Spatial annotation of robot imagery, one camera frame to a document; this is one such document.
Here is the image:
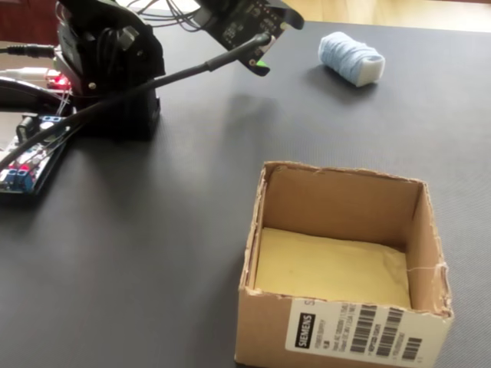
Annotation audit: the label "blue yarn block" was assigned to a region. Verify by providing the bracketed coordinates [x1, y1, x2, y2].
[318, 31, 386, 88]

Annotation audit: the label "silver USB plug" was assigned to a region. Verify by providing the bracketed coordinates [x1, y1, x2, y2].
[120, 25, 140, 51]

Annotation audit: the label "dark wooden furniture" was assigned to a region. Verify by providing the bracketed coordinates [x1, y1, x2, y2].
[0, 0, 58, 43]

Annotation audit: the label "thin white jumper wires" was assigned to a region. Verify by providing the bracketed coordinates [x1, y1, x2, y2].
[55, 90, 76, 118]

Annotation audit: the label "black camera circuit board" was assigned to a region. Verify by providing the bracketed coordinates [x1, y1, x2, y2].
[201, 0, 306, 77]

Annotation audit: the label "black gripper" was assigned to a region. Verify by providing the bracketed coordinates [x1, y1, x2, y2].
[193, 0, 272, 79]

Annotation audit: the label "thick black camera cable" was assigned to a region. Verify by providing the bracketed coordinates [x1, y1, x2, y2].
[0, 33, 274, 172]

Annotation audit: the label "black curved band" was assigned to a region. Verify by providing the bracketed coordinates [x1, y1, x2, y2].
[0, 76, 72, 116]

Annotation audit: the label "thin black arm wires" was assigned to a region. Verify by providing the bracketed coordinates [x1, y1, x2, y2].
[126, 0, 210, 32]

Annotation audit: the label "small red LED board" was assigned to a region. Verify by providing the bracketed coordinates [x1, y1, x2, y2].
[44, 72, 74, 90]

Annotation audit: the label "open brown cardboard box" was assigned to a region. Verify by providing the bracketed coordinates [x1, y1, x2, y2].
[234, 160, 454, 368]

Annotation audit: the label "electronics circuit board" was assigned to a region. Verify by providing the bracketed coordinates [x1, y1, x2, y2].
[0, 113, 80, 207]

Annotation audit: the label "black power plug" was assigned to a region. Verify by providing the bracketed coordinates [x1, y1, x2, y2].
[0, 43, 57, 59]

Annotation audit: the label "blue and white electronics board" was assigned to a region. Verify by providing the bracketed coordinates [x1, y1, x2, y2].
[0, 113, 74, 192]

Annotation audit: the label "white barcode shipping label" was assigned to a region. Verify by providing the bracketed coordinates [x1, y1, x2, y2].
[285, 298, 427, 363]

